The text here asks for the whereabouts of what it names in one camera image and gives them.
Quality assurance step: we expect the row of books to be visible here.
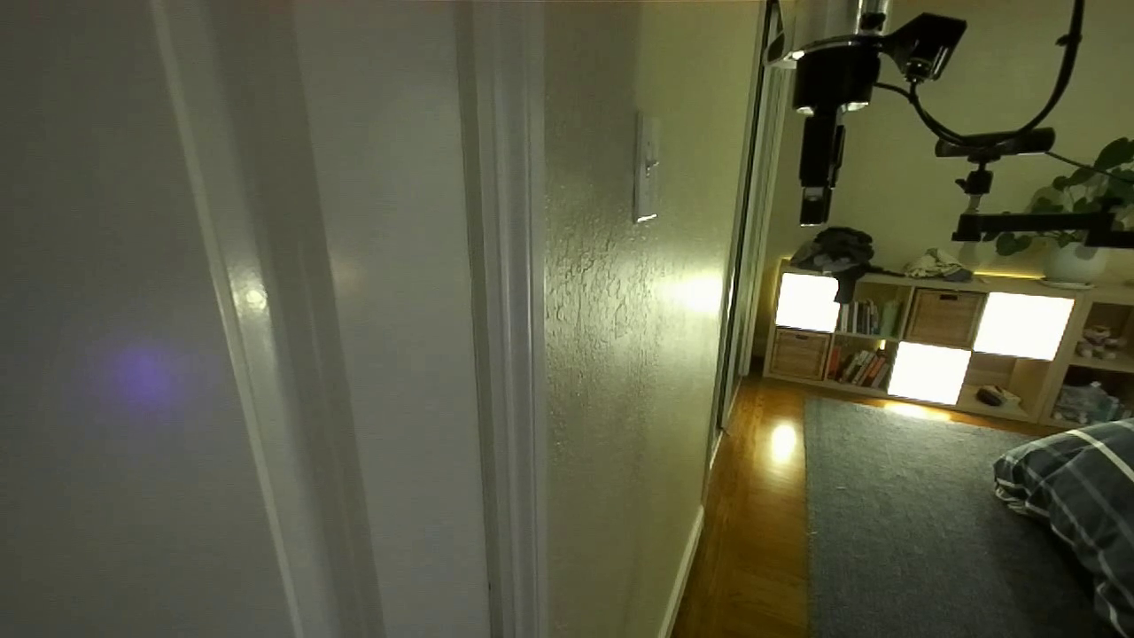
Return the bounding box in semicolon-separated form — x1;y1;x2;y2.
839;337;893;388

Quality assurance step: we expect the sliding closet door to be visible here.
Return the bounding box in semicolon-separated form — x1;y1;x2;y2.
705;0;799;473

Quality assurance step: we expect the black horizontal stand bar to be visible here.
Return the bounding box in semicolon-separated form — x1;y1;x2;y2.
951;210;1134;252

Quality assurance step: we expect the brown woven basket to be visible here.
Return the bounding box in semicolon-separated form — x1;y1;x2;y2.
903;288;984;352

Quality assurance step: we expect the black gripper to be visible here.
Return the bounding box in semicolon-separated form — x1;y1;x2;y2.
789;39;887;229

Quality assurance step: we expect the green potted plant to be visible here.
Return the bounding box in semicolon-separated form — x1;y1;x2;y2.
991;134;1134;288

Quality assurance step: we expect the plaid pillow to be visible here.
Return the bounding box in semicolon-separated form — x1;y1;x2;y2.
989;413;1134;638

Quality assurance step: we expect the wooden cube shelf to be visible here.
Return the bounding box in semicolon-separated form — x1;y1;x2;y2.
758;261;1134;434

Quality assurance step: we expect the white panel door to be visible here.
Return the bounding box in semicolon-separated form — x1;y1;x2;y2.
0;0;474;638

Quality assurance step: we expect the gray rug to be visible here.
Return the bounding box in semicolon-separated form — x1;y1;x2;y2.
801;392;1125;638

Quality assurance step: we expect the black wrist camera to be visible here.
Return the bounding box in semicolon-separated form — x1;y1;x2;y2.
881;9;971;83

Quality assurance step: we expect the white fabric storage bin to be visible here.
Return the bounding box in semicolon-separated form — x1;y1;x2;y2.
773;270;846;337
881;337;973;408
968;288;1082;365

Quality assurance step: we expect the white switch wall plate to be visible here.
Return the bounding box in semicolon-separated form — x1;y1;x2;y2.
632;111;664;229

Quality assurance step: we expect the dark bag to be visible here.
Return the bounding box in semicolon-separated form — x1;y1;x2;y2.
789;223;881;304

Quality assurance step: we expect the white door frame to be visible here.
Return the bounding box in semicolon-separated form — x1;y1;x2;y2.
455;0;553;638

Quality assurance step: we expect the white baseboard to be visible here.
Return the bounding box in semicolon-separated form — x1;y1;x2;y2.
656;504;714;638

